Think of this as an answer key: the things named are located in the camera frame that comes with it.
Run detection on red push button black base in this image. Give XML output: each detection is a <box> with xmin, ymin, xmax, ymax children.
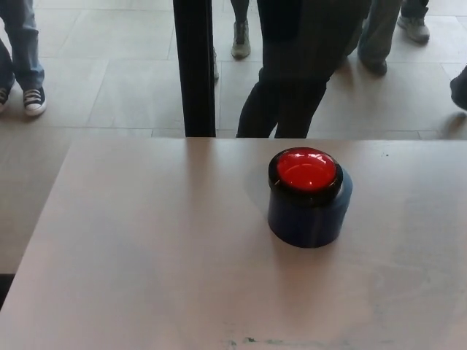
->
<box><xmin>266</xmin><ymin>146</ymin><xmax>354</xmax><ymax>249</ymax></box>

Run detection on person in black trousers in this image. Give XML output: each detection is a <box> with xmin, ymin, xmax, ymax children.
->
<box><xmin>236</xmin><ymin>0</ymin><xmax>361</xmax><ymax>140</ymax></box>

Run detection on person with grey suede shoes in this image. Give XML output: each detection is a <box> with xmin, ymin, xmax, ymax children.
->
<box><xmin>212</xmin><ymin>0</ymin><xmax>252</xmax><ymax>82</ymax></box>

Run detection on person in baggy grey jeans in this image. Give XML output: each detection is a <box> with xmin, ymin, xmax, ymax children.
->
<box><xmin>356</xmin><ymin>0</ymin><xmax>403</xmax><ymax>77</ymax></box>

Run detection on person with white sneakers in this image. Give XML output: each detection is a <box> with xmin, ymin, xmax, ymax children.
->
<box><xmin>396</xmin><ymin>0</ymin><xmax>431</xmax><ymax>44</ymax></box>

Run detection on person in dark blue trousers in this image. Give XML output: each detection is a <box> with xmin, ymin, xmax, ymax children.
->
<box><xmin>445</xmin><ymin>63</ymin><xmax>467</xmax><ymax>140</ymax></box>

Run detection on person blue jeans black sneakers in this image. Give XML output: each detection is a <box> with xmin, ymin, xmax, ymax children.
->
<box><xmin>0</xmin><ymin>0</ymin><xmax>47</xmax><ymax>117</ymax></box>

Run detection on black vertical post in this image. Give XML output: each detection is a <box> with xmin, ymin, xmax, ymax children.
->
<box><xmin>172</xmin><ymin>0</ymin><xmax>217</xmax><ymax>139</ymax></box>

